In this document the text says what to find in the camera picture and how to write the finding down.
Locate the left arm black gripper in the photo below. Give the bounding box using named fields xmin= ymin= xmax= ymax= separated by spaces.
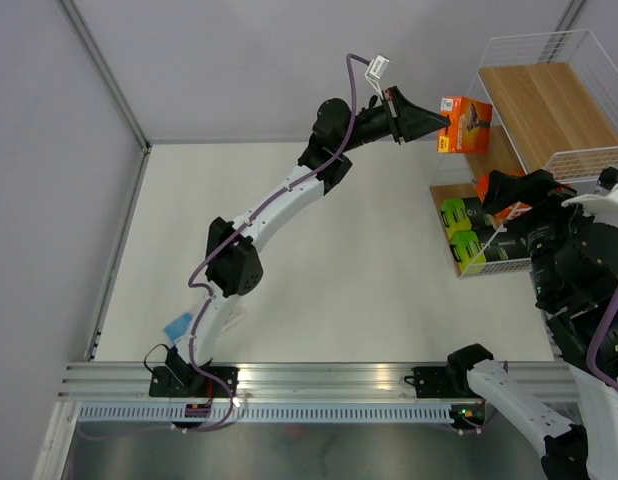
xmin=338 ymin=86 xmax=450 ymax=153

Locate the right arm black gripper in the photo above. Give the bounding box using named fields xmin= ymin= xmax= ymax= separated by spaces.
xmin=482 ymin=166 xmax=618 ymax=302

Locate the orange Fusion5 box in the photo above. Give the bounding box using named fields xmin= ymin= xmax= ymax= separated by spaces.
xmin=475 ymin=169 xmax=530 ymax=224
xmin=437 ymin=96 xmax=493 ymax=154

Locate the small green black razor box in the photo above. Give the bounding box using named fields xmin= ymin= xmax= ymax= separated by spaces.
xmin=439 ymin=197 xmax=497 ymax=240

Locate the large green black razor box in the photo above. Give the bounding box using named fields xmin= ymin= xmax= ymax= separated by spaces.
xmin=450 ymin=227 xmax=528 ymax=271

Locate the clear blue blister razor pack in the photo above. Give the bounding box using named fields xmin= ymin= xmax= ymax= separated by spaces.
xmin=163 ymin=305 xmax=248 ymax=344

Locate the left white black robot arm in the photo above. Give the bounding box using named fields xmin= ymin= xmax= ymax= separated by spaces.
xmin=149 ymin=87 xmax=450 ymax=399

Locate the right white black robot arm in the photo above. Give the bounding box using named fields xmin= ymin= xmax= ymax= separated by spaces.
xmin=445 ymin=167 xmax=618 ymax=479

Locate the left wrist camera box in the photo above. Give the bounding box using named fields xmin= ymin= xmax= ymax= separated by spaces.
xmin=365 ymin=54 xmax=390 ymax=82

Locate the white wire wooden shelf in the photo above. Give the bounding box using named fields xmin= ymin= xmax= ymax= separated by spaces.
xmin=428 ymin=28 xmax=618 ymax=279

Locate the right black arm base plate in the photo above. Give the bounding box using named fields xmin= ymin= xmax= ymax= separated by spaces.
xmin=412 ymin=366 xmax=479 ymax=399

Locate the aluminium corner post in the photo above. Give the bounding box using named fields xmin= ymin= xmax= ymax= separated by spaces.
xmin=56 ymin=0 xmax=151 ymax=151

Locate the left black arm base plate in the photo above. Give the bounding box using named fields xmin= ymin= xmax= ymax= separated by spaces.
xmin=148 ymin=365 xmax=239 ymax=398

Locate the aluminium front rail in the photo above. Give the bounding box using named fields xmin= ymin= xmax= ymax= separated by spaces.
xmin=58 ymin=360 xmax=603 ymax=404

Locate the white slotted cable duct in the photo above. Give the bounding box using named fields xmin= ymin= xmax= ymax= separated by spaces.
xmin=76 ymin=402 xmax=485 ymax=425

